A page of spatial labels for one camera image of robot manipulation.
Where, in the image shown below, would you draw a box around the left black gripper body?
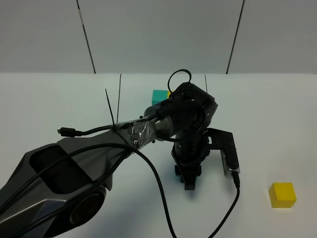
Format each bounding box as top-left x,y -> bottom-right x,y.
171,129 -> 210,174

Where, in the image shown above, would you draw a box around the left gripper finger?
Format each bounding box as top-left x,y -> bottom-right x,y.
182,168 -> 198,190
174,165 -> 182,177

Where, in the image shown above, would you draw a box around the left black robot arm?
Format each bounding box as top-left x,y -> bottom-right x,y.
0,83 -> 217,238

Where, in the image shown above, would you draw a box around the teal template block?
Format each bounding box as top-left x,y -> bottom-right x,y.
152,90 -> 168,105

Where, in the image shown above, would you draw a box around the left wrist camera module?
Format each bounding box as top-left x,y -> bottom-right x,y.
207,128 -> 240,177

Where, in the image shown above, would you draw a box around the left black cable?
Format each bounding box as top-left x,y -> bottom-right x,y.
0,141 -> 241,238

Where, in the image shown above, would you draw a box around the black cable tie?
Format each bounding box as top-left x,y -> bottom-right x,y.
105,89 -> 115,129

